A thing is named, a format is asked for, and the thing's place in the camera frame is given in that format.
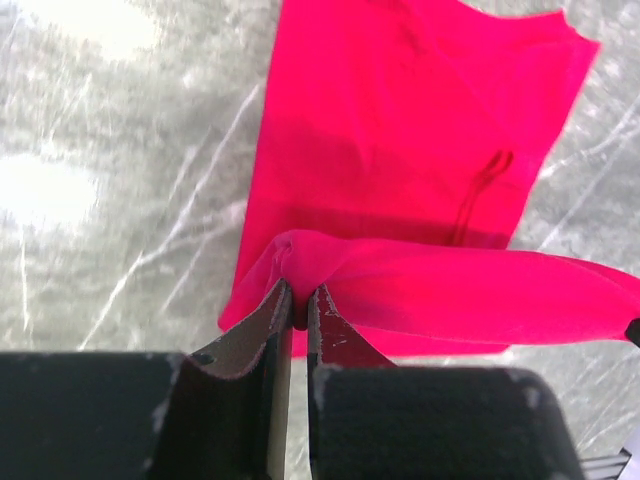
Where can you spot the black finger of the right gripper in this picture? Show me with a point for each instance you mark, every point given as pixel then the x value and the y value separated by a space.
pixel 632 332

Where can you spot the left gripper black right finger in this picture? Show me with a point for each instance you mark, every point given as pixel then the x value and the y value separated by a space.
pixel 341 369

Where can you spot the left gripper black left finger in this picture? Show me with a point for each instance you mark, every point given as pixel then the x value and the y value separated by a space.
pixel 227 415

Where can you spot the red t shirt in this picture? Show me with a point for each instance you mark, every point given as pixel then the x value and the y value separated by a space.
pixel 399 144

